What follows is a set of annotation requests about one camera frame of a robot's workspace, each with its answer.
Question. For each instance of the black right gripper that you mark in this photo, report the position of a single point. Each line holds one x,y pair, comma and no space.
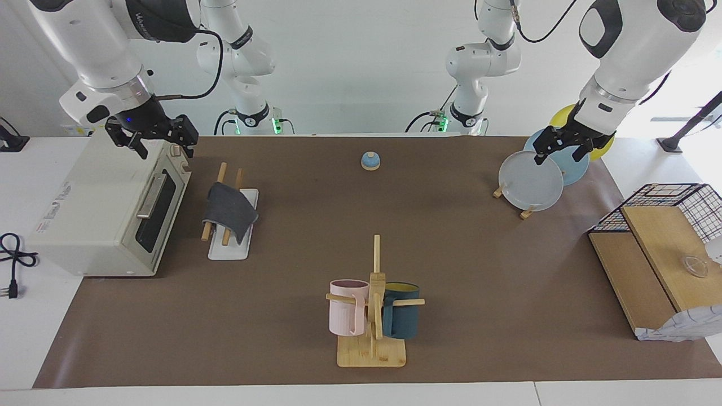
146,119

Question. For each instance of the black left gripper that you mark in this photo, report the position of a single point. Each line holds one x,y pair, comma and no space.
581,134

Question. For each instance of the purple and grey towel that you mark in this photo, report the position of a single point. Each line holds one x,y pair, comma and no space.
228,208

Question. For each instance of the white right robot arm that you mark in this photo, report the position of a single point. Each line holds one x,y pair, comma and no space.
84,39

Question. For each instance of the wooden plate rack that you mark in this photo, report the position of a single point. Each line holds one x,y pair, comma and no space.
497,193

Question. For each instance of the white towel rack wooden bars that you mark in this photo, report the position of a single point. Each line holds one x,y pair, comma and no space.
228,252

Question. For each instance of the light blue plate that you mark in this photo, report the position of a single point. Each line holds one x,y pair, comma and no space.
572,169

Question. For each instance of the yellow plate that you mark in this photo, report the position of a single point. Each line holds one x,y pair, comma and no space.
561,118

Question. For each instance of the grey plate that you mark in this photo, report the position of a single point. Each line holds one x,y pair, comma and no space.
530,180

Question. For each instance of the white power strip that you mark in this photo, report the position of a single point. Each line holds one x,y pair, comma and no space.
76,131

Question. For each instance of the cream toaster oven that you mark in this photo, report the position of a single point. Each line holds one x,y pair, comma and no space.
96,203

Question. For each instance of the light wooden board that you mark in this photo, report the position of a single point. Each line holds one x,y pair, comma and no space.
665,242

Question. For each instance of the black desk clamp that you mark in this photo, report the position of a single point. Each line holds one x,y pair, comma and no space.
11,142

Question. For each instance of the brown wooden board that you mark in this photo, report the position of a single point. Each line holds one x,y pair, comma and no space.
632,282

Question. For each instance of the clear glass lid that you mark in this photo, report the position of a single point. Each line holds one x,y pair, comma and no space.
694,265

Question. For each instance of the brown table mat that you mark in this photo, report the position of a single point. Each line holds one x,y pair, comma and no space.
282,282

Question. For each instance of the blue service bell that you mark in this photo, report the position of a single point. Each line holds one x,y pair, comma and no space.
370,162

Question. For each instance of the white patterned cloth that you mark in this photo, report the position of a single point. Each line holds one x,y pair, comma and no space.
688,327

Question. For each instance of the dark teal mug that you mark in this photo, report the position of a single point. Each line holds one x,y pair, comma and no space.
403,321

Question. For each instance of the pink mug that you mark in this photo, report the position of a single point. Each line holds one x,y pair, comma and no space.
344,316

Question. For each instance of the wooden mug tree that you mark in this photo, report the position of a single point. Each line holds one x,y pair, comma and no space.
377,352

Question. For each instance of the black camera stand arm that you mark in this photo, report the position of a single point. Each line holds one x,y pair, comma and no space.
674,141

